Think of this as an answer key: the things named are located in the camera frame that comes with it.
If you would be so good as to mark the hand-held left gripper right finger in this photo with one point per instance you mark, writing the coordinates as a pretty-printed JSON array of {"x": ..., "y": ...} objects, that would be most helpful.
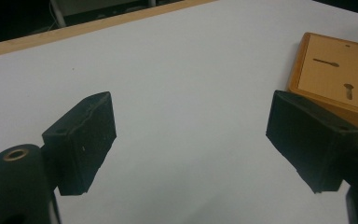
[{"x": 307, "y": 140}]

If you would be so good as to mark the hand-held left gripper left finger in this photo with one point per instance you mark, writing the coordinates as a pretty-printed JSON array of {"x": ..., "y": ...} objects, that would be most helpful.
[{"x": 84, "y": 146}]

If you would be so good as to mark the wooden photo frame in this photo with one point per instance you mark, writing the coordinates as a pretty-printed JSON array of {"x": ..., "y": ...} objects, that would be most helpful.
[{"x": 329, "y": 77}]

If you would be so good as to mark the white metal stand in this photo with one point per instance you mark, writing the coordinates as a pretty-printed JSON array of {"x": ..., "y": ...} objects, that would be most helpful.
[{"x": 58, "y": 14}]

